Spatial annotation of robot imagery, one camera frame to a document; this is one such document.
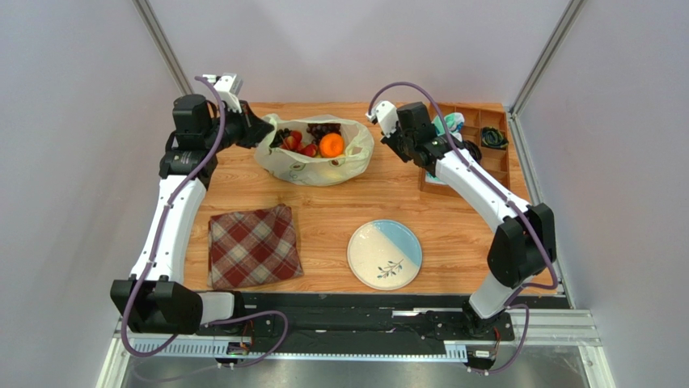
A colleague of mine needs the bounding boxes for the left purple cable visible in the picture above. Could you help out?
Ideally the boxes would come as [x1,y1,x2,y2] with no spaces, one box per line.
[120,75,289,369]

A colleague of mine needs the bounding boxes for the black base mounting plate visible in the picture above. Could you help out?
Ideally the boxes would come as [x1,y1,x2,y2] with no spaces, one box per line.
[144,292,571,356]

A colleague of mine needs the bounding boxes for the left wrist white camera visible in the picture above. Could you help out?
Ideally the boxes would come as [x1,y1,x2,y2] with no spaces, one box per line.
[202,73,243,113]

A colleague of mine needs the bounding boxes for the red fake strawberry bunch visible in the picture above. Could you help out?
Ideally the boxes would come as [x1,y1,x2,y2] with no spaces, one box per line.
[273,129,319,158]

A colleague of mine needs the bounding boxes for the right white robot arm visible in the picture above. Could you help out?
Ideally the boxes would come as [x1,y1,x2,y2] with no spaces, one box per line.
[368,101,556,329]

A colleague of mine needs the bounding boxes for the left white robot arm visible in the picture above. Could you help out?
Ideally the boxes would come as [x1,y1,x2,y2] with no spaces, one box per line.
[110,94,274,335]

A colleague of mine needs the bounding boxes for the wrist white camera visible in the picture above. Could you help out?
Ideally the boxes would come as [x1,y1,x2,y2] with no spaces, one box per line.
[202,73,243,113]
[366,101,399,137]

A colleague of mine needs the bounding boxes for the red plaid cloth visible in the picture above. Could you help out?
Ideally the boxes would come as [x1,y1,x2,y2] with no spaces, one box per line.
[207,204,304,291]

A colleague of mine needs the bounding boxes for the white plastic bag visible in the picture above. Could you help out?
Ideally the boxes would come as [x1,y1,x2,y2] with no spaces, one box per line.
[255,114,374,187]

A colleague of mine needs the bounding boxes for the orange fake fruit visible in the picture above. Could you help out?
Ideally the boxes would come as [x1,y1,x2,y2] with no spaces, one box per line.
[319,133,345,158]

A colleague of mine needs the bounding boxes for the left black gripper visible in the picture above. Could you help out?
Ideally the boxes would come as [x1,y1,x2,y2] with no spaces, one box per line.
[204,99,275,154]

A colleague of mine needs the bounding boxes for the blue and cream plate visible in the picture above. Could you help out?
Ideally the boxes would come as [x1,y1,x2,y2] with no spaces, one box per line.
[347,219,423,291]

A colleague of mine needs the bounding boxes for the brown wooden organizer tray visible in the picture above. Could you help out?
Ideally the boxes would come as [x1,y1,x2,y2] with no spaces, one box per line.
[439,103,511,189]

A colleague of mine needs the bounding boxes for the aluminium frame rail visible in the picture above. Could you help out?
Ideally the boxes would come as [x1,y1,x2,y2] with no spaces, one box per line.
[97,293,615,387]

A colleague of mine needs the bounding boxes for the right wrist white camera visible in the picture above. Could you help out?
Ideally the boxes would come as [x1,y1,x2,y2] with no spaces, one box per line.
[366,101,399,137]

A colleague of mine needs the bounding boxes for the black green coiled cable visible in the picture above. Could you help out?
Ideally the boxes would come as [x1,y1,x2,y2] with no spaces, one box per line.
[480,126,509,150]

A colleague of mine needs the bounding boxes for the dark fake grapes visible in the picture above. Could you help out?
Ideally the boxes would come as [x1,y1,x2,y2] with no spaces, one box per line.
[306,122,341,142]

